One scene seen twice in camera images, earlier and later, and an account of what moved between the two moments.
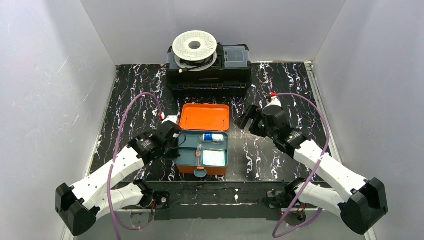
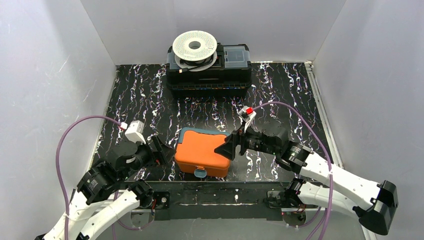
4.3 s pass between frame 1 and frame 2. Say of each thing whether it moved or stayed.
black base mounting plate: stayed
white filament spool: stayed
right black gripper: moved
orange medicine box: moved
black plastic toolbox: stayed
